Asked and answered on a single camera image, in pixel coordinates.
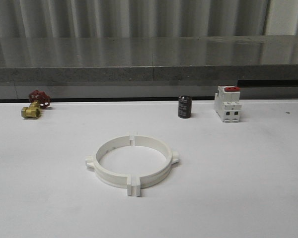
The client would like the white half-ring clamp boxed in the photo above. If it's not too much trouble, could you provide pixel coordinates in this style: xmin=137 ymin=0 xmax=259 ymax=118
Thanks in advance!
xmin=133 ymin=131 xmax=181 ymax=198
xmin=85 ymin=135 xmax=134 ymax=196

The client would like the black cylindrical capacitor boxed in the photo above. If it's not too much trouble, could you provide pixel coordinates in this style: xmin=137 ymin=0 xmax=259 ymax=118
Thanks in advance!
xmin=178 ymin=95 xmax=192 ymax=119

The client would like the brass valve red handwheel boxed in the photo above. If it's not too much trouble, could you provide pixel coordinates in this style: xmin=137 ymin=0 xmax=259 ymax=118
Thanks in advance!
xmin=21 ymin=90 xmax=50 ymax=119

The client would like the grey stone counter ledge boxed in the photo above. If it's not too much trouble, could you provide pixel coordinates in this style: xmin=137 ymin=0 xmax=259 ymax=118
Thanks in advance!
xmin=0 ymin=36 xmax=298 ymax=101

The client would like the grey pleated curtain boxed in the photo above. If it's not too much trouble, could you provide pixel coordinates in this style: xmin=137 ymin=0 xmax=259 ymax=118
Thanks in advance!
xmin=0 ymin=0 xmax=298 ymax=38

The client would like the white circuit breaker red switch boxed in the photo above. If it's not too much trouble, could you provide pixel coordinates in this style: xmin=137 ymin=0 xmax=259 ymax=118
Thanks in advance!
xmin=215 ymin=86 xmax=241 ymax=122

